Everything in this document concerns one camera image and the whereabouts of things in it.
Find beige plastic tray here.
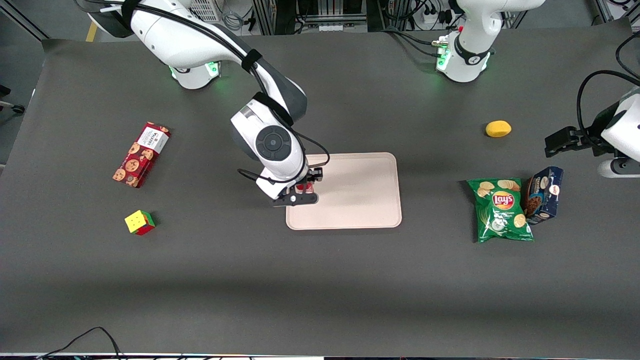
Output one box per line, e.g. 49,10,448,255
285,152,403,231

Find blue cookie box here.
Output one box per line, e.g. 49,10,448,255
523,166,565,226

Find yellow lemon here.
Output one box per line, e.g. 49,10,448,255
485,120,513,138

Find dark grey table mat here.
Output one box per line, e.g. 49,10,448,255
0,19,640,359

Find green Lay's chips bag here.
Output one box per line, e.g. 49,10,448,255
466,178,535,244

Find red cookie box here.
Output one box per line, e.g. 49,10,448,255
112,121,172,189

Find rubik's cube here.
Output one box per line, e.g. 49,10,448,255
124,209,156,237

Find aluminium equipment rack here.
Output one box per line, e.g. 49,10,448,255
252,0,392,36

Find white power strip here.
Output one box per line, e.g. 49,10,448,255
422,7,454,27

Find white perforated box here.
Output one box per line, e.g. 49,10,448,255
190,0,224,23

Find black wheeled stand foot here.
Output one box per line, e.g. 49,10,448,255
0,84,26,115

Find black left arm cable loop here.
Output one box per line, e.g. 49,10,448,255
576,69,640,144

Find black cable arc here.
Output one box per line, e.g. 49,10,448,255
615,31,640,81

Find aluminium frame post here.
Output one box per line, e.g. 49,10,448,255
595,0,620,24

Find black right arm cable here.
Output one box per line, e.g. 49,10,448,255
82,0,331,184

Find black base cables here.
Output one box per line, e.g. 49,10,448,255
379,27,452,59

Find grey coiled cable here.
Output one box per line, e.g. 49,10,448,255
222,7,247,32

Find thin black cable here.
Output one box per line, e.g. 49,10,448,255
35,326,124,360

